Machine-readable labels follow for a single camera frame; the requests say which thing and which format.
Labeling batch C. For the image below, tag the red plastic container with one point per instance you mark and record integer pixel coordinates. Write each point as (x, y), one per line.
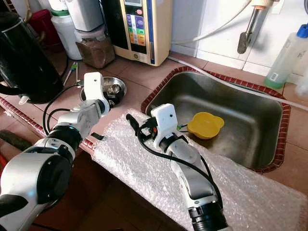
(43, 26)

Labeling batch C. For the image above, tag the white canister green band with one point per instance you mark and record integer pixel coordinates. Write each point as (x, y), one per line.
(70, 38)

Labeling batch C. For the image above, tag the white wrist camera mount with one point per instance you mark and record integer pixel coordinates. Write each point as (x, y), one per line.
(166, 119)
(93, 86)

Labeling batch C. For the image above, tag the metal wall faucet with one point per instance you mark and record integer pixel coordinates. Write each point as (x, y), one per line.
(244, 44)

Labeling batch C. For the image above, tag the blue cap dish soap bottle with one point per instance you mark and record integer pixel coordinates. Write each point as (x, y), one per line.
(281, 62)

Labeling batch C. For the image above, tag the stainless steel bowl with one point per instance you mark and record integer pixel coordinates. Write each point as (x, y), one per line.
(118, 89)

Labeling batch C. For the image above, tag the black electric kettle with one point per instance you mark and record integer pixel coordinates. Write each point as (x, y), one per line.
(29, 62)

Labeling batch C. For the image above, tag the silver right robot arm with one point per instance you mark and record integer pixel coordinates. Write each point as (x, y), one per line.
(192, 178)

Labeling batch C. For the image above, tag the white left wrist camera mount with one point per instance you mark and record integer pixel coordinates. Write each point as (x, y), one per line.
(93, 86)

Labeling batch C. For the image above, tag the cream water ionizer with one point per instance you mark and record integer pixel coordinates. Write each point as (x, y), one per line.
(159, 33)

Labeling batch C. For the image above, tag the black tape strip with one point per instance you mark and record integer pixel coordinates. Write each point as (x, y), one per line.
(98, 136)

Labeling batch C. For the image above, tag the bubble wrap sheet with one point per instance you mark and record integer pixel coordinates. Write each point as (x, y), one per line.
(260, 192)

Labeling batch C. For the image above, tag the stainless steel sink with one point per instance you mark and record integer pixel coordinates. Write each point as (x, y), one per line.
(245, 115)

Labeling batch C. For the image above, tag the green clip training chopsticks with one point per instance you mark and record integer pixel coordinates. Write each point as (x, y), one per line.
(75, 67)
(182, 127)

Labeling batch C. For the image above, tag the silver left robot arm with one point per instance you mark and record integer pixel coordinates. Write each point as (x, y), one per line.
(38, 178)

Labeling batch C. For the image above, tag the white plastic tub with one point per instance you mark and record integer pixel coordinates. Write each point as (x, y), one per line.
(84, 14)

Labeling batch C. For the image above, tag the grey tube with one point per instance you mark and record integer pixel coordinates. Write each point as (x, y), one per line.
(187, 65)

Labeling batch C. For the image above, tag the yellow plastic bowl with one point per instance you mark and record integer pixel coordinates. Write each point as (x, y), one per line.
(206, 126)

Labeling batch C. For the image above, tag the glass jar brown powder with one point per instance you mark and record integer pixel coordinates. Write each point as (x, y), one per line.
(96, 50)

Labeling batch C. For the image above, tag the clear plastic bottle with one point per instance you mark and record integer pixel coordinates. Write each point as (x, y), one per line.
(303, 86)

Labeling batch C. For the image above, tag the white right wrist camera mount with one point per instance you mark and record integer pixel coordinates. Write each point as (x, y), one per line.
(166, 119)

